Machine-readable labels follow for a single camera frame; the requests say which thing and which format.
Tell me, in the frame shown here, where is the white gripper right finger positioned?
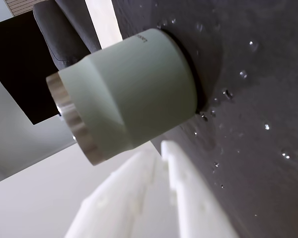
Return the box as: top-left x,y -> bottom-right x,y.
160,139 -> 239,238

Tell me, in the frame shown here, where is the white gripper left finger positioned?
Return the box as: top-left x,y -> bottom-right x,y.
64,149 -> 177,238

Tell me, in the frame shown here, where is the pale green steel cup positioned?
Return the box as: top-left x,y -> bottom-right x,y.
46,27 -> 198,166

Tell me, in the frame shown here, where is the black glossy mat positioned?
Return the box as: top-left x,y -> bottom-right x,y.
110,0 -> 298,238

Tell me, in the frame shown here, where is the black flat panel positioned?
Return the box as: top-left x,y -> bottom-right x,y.
0,11 -> 63,126

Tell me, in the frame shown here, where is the grey upholstered chair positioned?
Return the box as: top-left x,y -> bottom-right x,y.
32,0 -> 101,70

